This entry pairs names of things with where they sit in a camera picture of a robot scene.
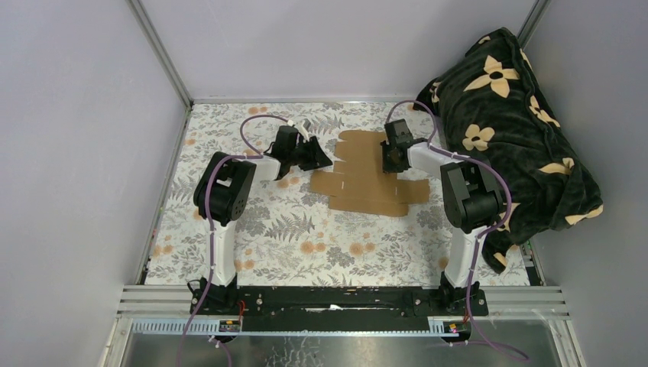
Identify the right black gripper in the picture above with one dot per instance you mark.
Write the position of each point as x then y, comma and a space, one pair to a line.
386, 167

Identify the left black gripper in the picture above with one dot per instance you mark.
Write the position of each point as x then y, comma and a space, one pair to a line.
315, 157

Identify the brown cardboard box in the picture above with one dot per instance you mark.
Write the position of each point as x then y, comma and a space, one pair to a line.
358, 183

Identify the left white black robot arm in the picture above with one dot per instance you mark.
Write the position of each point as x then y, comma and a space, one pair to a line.
223, 190

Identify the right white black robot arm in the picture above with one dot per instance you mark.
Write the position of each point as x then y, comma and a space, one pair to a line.
470, 192

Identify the floral patterned table mat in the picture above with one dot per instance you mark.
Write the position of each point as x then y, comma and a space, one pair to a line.
287, 235

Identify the black floral blanket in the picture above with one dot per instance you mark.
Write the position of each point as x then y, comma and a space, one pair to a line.
490, 106

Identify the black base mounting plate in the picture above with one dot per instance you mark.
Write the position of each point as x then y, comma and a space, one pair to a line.
336, 309

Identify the aluminium frame rail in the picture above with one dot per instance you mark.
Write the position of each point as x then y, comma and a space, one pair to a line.
514, 302

